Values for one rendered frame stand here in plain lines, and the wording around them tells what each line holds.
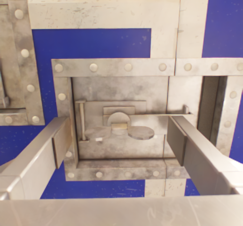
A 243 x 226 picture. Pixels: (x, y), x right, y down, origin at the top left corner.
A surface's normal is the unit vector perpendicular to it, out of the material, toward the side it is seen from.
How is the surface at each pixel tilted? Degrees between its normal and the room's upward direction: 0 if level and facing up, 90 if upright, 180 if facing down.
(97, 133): 90
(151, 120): 90
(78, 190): 90
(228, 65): 90
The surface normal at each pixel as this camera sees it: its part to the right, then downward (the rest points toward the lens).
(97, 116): 0.02, 0.29
